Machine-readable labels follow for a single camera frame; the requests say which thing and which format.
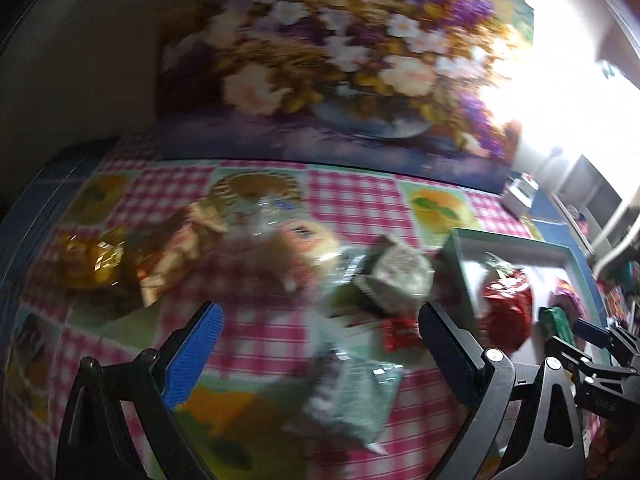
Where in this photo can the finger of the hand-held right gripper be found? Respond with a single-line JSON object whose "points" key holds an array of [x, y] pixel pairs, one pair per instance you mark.
{"points": [[592, 329], [600, 385]]}

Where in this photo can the teal tray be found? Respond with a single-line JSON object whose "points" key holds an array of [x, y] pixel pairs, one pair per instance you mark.
{"points": [[530, 260]]}

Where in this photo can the pink snack packet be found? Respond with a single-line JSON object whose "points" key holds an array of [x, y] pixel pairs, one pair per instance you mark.
{"points": [[567, 292]]}

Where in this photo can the small red snack packet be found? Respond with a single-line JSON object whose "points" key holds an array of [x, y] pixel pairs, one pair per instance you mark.
{"points": [[400, 334]]}

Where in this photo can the small white-green snack packet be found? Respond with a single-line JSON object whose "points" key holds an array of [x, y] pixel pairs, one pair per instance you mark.
{"points": [[400, 270]]}

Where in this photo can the white furniture frame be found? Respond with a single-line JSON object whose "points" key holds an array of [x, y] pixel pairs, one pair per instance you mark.
{"points": [[605, 220]]}

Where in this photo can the colourful checkered box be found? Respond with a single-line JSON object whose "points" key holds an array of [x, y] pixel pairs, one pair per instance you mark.
{"points": [[617, 302]]}

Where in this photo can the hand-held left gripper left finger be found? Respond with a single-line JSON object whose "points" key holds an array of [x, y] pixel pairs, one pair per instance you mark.
{"points": [[192, 355]]}

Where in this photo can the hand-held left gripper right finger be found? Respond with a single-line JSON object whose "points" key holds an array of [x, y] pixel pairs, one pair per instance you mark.
{"points": [[445, 350]]}

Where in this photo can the white power strip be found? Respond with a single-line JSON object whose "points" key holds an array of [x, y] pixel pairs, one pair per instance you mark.
{"points": [[520, 195]]}

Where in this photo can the dark green snack packet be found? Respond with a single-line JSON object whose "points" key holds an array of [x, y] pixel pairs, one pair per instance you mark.
{"points": [[555, 322]]}

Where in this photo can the checkered printed tablecloth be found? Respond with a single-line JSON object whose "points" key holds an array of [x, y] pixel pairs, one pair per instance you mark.
{"points": [[350, 200]]}

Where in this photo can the yellow snack packet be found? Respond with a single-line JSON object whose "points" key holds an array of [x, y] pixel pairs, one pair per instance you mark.
{"points": [[85, 260]]}

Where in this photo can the gold snack packet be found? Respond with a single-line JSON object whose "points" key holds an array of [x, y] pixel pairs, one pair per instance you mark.
{"points": [[165, 265]]}

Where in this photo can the grey-green snack packet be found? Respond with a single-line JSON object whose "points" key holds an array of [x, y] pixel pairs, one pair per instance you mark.
{"points": [[350, 395]]}

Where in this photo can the flower painting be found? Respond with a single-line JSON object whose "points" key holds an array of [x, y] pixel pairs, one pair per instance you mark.
{"points": [[325, 60]]}

